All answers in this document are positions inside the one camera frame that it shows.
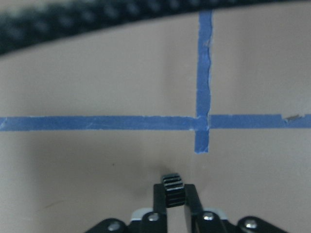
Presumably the small black bearing gear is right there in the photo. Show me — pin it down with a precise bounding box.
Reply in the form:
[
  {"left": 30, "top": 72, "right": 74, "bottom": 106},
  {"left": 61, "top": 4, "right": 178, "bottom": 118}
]
[{"left": 161, "top": 173, "right": 185, "bottom": 208}]

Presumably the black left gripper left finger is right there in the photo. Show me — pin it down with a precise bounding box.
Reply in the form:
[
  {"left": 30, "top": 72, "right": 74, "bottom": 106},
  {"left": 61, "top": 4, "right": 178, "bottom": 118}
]
[{"left": 140, "top": 183, "right": 168, "bottom": 233}]

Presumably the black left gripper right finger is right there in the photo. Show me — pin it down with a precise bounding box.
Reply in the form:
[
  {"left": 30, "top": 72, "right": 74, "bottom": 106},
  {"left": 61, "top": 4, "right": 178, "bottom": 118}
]
[{"left": 185, "top": 184, "right": 224, "bottom": 233}]

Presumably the black braided cable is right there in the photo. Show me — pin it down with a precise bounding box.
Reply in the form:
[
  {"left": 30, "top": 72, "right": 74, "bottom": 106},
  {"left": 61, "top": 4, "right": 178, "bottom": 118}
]
[{"left": 0, "top": 0, "right": 292, "bottom": 56}]

